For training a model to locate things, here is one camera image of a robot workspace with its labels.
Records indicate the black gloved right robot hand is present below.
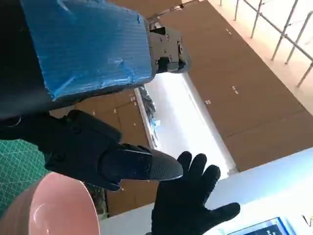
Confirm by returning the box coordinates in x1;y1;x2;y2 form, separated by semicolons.
151;151;242;235

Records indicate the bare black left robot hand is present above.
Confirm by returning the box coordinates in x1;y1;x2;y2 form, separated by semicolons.
0;0;192;193

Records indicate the pink bowl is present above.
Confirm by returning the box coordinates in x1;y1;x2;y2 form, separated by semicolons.
0;171;101;235

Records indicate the monitor with window on screen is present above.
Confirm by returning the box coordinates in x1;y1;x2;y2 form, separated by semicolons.
219;216;291;235

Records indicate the white desk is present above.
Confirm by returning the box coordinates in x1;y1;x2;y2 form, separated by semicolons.
205;148;313;235

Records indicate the green cutting mat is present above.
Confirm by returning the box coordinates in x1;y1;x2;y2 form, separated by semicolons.
0;139;49;213

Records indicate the white metal railing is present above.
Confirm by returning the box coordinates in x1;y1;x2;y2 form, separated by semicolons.
219;0;313;88

